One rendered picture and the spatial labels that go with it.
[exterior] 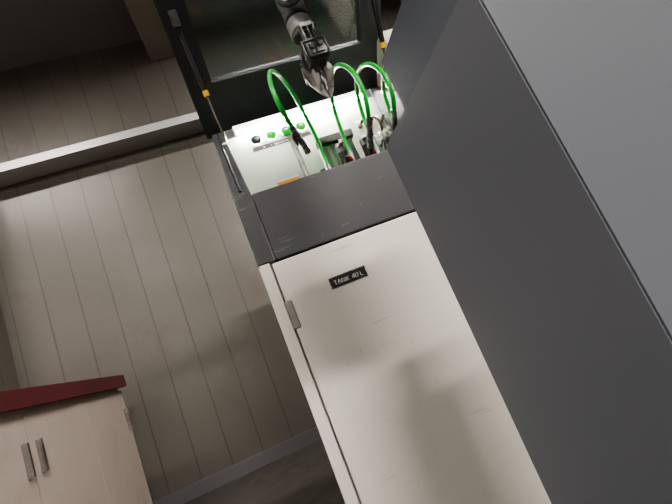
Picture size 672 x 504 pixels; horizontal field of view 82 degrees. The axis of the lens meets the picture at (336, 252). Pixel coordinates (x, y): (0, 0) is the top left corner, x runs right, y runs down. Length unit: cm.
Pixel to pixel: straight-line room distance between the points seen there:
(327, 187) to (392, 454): 57
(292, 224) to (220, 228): 213
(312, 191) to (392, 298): 29
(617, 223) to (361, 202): 65
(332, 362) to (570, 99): 64
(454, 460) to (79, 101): 344
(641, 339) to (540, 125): 15
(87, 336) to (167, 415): 74
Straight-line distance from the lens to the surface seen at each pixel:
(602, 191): 30
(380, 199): 90
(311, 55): 121
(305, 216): 86
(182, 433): 291
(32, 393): 187
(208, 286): 288
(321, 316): 82
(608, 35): 38
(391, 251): 87
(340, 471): 85
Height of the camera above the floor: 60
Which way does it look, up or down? 11 degrees up
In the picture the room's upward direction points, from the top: 22 degrees counter-clockwise
